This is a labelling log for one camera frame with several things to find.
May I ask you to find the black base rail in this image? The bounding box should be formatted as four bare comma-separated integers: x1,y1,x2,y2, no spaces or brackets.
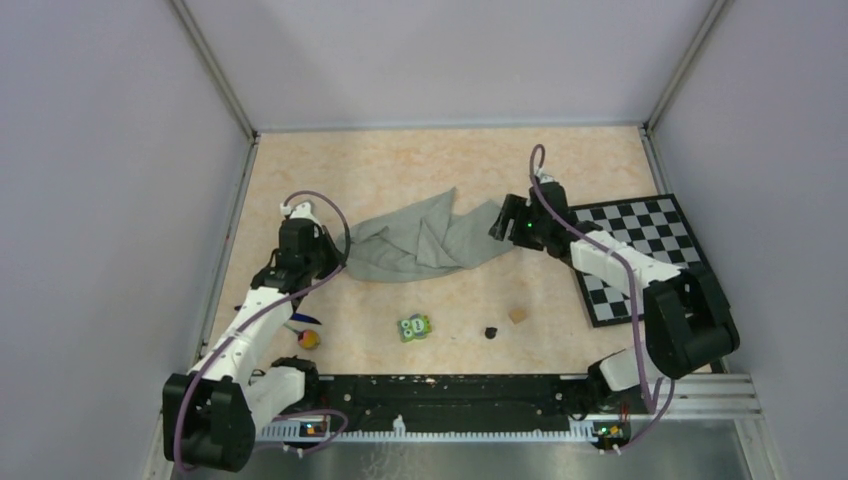
283,374,647,433

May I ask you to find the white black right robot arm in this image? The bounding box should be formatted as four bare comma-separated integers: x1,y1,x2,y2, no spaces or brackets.
489,183,740,413

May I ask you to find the black white checkerboard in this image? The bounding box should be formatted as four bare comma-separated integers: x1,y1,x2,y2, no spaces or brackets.
573,194,709,328

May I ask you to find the blue pen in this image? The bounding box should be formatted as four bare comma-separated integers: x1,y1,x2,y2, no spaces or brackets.
233,304,323,327

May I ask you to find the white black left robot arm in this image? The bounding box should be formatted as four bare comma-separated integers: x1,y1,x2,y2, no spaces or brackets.
162,212,342,472

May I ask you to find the aluminium frame rail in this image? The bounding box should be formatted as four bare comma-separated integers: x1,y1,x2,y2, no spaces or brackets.
158,374,763,445

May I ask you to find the green owl toy block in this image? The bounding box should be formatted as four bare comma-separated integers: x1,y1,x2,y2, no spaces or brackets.
396,314,433,343

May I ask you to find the red yellow ball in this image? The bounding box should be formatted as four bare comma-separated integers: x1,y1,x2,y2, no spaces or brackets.
298,329,321,350

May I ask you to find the grey-green cloth napkin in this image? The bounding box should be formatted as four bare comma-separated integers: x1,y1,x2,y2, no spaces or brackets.
346,188,513,283

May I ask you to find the small tan wooden block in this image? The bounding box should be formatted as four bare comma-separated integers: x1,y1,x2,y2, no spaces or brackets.
508,308,528,325

